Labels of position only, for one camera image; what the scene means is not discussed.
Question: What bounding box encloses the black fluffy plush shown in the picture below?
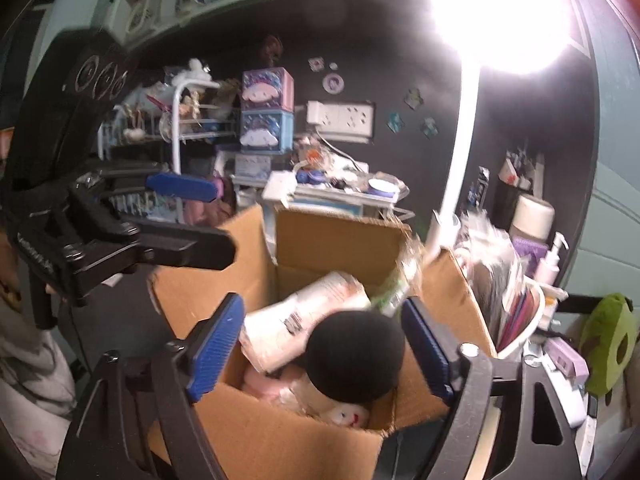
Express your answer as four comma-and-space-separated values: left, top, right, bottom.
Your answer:
305, 310, 406, 403

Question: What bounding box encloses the white plush toy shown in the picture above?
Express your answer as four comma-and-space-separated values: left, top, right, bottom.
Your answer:
172, 59, 221, 86

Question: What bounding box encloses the purple ribbed box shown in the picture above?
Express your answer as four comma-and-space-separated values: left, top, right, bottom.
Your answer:
512, 237, 551, 271

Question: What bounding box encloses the white labelled box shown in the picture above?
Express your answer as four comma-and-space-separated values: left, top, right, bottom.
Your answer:
234, 154, 273, 178

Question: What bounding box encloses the grey white blanket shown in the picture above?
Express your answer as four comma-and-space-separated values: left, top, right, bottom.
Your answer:
0, 310, 76, 480

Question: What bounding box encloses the white cylinder humidifier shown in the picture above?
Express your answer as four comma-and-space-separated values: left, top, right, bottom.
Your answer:
510, 195, 556, 238

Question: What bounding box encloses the white pump bottle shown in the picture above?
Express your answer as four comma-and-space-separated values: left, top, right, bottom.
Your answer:
535, 232, 570, 286

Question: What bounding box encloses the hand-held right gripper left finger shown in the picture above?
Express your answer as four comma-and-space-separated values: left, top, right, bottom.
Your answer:
55, 292, 247, 480

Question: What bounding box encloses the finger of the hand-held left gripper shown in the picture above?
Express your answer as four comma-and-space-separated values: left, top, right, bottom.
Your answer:
75, 161, 221, 203
112, 217, 237, 273

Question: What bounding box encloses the clear green print packet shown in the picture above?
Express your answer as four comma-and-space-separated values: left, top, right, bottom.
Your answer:
370, 240, 426, 316

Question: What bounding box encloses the white file bucket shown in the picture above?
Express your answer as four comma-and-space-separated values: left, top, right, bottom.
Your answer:
492, 240, 546, 361

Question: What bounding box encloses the black pen holder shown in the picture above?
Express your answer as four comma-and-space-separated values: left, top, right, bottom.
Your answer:
492, 170, 533, 231

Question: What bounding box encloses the white desk lamp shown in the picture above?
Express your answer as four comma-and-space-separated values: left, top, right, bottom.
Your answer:
422, 0, 576, 261

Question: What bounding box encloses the white red owl plush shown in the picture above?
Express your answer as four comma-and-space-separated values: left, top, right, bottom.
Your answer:
320, 397, 373, 428

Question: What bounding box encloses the blue cartoon storage box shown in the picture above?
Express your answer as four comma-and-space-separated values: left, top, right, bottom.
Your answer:
240, 110, 296, 155

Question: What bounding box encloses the green plush toy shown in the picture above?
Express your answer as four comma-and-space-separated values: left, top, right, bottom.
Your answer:
582, 292, 638, 401

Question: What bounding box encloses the pink fluffy plush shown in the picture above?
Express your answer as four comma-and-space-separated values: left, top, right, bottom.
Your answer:
242, 362, 311, 403

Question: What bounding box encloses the purple round jar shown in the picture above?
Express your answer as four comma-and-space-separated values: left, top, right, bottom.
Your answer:
367, 177, 401, 198

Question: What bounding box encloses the white tissue pack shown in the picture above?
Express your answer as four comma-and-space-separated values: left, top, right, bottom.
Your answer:
239, 271, 371, 373

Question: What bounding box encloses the white desk riser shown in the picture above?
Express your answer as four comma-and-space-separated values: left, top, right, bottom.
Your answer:
232, 175, 411, 221

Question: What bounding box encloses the pink cartoon storage box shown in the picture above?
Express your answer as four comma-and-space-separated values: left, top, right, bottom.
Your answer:
241, 66, 295, 111

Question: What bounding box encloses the brown cardboard box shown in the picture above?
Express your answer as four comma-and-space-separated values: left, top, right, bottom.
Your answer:
147, 204, 498, 480

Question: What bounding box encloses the light purple flat box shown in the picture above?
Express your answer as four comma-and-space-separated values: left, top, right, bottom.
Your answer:
542, 337, 591, 378

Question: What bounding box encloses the white wall socket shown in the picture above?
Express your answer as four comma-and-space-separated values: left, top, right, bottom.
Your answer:
306, 101, 376, 138

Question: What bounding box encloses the brown bobble figure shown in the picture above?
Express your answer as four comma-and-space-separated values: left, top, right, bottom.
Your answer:
262, 35, 285, 68

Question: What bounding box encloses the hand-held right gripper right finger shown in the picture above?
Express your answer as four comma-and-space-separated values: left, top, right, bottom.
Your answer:
400, 296, 583, 480

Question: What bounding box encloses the white wire rack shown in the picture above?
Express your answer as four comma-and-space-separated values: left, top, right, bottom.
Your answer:
97, 72, 241, 196

